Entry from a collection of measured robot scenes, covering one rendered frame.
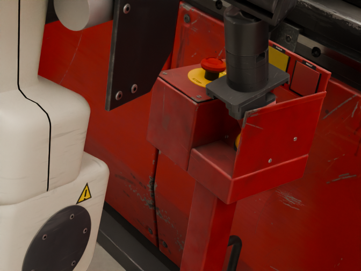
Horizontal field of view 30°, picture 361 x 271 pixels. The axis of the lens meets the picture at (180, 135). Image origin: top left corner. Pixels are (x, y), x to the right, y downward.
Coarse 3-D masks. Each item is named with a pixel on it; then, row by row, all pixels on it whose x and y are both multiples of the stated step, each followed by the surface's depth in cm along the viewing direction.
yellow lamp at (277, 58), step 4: (272, 48) 102; (272, 52) 102; (276, 52) 102; (280, 52) 101; (272, 56) 103; (276, 56) 102; (280, 56) 101; (284, 56) 101; (288, 56) 100; (272, 60) 103; (276, 60) 102; (280, 60) 102; (284, 60) 101; (272, 64) 103; (276, 64) 102; (280, 64) 102; (284, 64) 101; (280, 68) 102; (284, 68) 101
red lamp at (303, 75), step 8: (296, 64) 99; (296, 72) 100; (304, 72) 98; (312, 72) 97; (296, 80) 100; (304, 80) 99; (312, 80) 97; (296, 88) 100; (304, 88) 99; (312, 88) 98
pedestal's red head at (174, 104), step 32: (160, 96) 102; (192, 96) 96; (320, 96) 96; (160, 128) 103; (192, 128) 97; (224, 128) 101; (256, 128) 90; (288, 128) 95; (192, 160) 99; (224, 160) 97; (256, 160) 94; (288, 160) 99; (224, 192) 94; (256, 192) 98
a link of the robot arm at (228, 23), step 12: (228, 12) 85; (240, 12) 84; (228, 24) 85; (240, 24) 83; (252, 24) 83; (264, 24) 84; (228, 36) 86; (240, 36) 84; (252, 36) 84; (264, 36) 85; (228, 48) 87; (240, 48) 86; (252, 48) 86; (264, 48) 87
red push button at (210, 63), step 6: (204, 60) 101; (210, 60) 101; (216, 60) 101; (204, 66) 100; (210, 66) 100; (216, 66) 100; (222, 66) 100; (210, 72) 101; (216, 72) 100; (210, 78) 101; (216, 78) 101
